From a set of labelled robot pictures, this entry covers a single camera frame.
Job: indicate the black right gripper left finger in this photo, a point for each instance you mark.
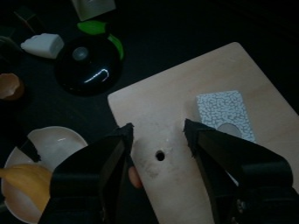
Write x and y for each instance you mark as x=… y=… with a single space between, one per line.
x=89 y=178

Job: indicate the beige box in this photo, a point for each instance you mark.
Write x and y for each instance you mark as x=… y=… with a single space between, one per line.
x=93 y=8

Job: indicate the light wooden cutting board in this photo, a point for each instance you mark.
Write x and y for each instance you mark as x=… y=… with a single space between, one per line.
x=182 y=122

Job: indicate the brown eggshell half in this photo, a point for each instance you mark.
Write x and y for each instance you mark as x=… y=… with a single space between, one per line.
x=9 y=87

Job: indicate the dark green block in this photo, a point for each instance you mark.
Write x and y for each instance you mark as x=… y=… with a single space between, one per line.
x=28 y=17

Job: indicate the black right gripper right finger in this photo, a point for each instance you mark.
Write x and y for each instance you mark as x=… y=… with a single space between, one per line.
x=237 y=172

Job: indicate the white plate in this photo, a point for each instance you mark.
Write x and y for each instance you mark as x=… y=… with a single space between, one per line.
x=34 y=163

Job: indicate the white toy food chunk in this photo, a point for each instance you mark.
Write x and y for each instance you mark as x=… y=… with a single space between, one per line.
x=42 y=45

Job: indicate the yellow banana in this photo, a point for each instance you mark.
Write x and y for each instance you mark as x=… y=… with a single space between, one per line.
x=29 y=182

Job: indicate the pink toy piece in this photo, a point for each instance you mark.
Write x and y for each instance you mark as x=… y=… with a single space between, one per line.
x=134 y=177

